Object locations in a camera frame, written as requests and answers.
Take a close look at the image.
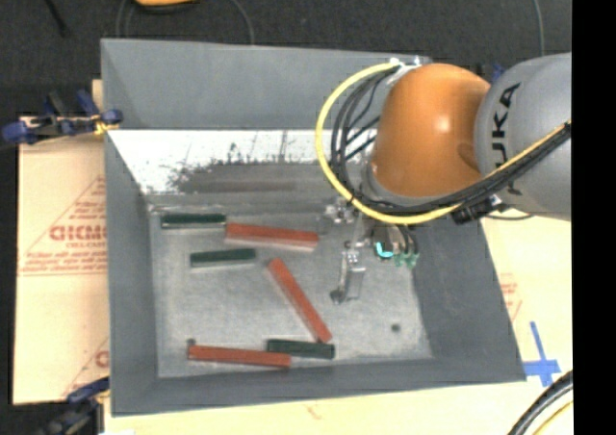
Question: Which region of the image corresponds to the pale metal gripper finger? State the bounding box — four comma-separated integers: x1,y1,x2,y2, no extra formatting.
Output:
345,265,368,301
329,250,356,305

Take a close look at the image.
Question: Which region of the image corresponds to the red-brown flat block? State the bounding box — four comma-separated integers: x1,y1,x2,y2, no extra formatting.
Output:
223,222,321,253
263,257,334,345
186,344,294,370

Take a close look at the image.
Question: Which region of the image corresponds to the dark green flat block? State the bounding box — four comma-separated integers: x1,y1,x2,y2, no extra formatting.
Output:
265,338,337,361
189,247,258,270
160,213,228,230

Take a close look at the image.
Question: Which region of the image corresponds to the grey metal bin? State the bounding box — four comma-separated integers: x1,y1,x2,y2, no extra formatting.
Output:
99,38,526,418

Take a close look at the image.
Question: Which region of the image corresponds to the brown cardboard board, red print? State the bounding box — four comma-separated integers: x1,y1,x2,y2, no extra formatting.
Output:
12,79,573,406

